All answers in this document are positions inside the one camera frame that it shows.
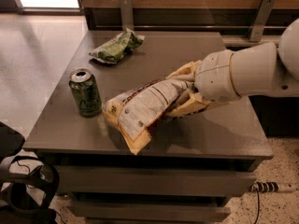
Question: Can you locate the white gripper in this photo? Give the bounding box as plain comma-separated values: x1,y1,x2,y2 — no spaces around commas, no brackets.
165,49,240,118

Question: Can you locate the brown chip bag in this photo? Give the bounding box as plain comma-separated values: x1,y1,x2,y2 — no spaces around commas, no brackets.
102,79,193,155

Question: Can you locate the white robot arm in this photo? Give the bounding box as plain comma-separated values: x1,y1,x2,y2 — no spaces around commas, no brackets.
165,20,299,118

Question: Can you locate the green chip bag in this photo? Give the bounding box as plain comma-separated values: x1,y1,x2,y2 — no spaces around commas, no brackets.
90,29,145,64

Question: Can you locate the green soda can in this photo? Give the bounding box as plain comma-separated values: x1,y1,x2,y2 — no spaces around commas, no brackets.
68,68,102,117

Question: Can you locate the grey drawer cabinet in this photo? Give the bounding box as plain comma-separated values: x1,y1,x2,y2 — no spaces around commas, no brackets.
21,29,275,224

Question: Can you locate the white power strip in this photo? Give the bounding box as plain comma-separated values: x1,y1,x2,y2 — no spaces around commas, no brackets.
249,180,297,194

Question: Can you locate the upper grey drawer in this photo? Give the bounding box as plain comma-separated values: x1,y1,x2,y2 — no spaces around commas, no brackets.
57,166,255,197

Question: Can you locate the grey drawer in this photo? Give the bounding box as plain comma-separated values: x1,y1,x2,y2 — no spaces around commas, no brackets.
57,166,255,197
68,202,230,223

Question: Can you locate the lower grey drawer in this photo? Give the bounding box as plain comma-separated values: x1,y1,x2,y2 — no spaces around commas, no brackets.
68,202,230,223

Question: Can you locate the right metal wall bracket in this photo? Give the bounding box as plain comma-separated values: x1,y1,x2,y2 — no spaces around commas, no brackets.
248,0,277,42

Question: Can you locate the metal wall bracket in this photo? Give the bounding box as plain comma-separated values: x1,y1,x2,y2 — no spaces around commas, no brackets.
248,0,277,42
120,0,134,30

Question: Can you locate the left metal wall bracket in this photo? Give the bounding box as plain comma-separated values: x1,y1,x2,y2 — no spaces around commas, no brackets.
120,0,134,30

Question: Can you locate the black power cable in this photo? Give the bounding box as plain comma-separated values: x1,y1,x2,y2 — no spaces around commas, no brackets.
252,186,262,224

